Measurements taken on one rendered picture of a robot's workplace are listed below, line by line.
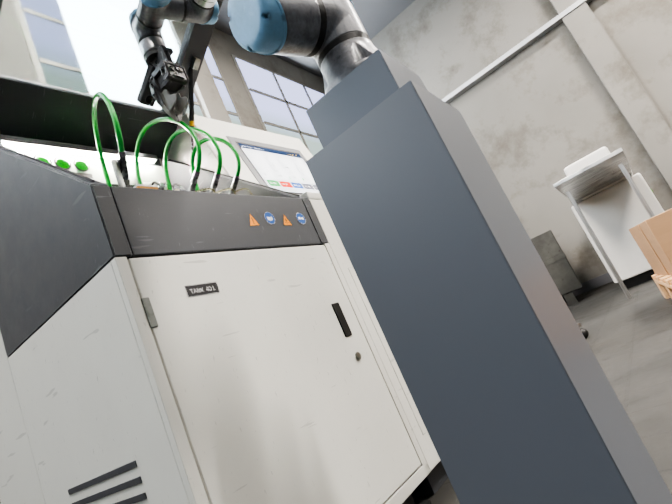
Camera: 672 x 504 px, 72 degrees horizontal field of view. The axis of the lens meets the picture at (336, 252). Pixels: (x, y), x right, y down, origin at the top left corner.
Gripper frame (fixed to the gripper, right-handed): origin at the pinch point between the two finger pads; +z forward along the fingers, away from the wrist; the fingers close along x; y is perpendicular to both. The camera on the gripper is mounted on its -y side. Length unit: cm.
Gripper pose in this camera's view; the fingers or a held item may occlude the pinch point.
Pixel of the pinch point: (175, 119)
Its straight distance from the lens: 144.1
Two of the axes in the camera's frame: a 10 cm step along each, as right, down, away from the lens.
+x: 5.7, -0.5, 8.2
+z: 4.0, 8.9, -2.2
